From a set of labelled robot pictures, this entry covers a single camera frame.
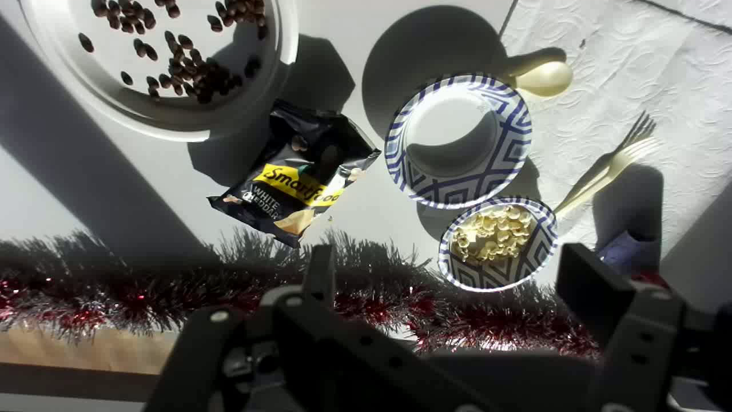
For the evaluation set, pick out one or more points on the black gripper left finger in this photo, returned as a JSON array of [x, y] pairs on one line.
[[214, 351]]

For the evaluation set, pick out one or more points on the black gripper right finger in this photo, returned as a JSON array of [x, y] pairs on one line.
[[632, 335]]

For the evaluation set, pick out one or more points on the blue patterned bowl with chips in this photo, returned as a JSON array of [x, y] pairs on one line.
[[538, 255]]

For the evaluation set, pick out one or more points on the yellow chip pieces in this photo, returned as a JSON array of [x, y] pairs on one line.
[[492, 233]]

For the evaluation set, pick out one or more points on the white bowl of dark beans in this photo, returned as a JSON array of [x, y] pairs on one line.
[[69, 46]]

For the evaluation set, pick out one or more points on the small plastic cup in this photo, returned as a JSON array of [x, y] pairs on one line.
[[630, 253]]

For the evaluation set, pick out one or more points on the red silver tinsel garland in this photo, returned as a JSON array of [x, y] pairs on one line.
[[138, 294]]

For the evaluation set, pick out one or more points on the cream plastic fork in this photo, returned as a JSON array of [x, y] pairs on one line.
[[608, 168]]

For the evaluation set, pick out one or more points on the white paper towel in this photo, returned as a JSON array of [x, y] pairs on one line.
[[648, 69]]

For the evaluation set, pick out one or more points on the cream plastic spoon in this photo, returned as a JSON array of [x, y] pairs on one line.
[[545, 78]]

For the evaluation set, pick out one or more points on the dark coffee beans heap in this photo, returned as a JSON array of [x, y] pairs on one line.
[[187, 71]]

